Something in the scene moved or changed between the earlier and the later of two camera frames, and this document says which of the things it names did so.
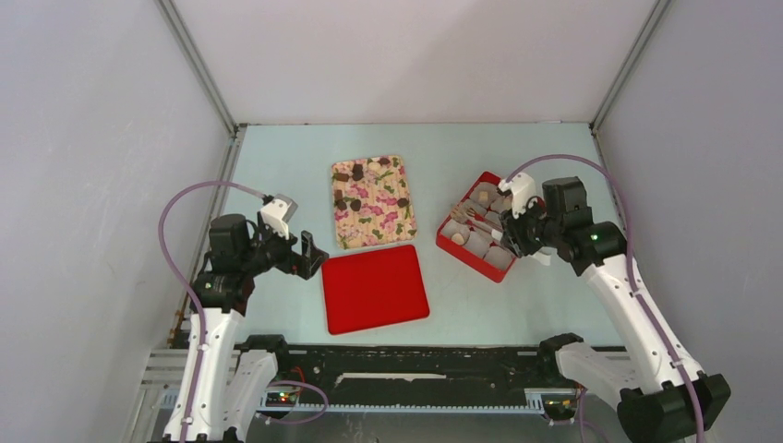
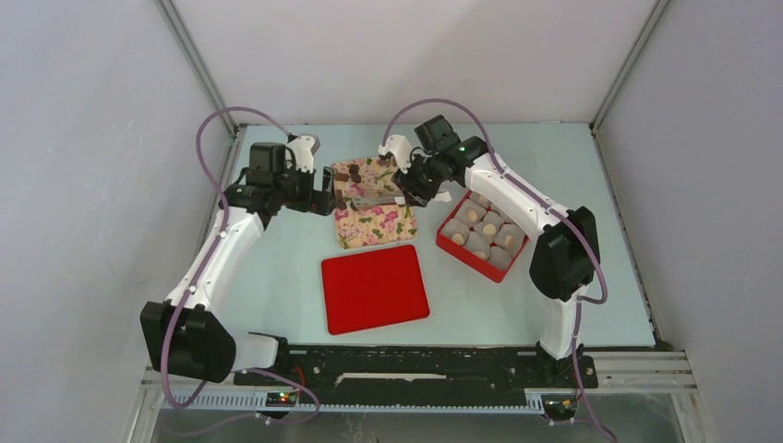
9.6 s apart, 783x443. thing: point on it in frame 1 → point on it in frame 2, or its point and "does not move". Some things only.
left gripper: (304, 264) → (319, 202)
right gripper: (512, 234) → (415, 193)
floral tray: (371, 201) does not move
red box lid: (373, 288) does not move
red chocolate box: (470, 233) does not move
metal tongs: (492, 231) → (364, 201)
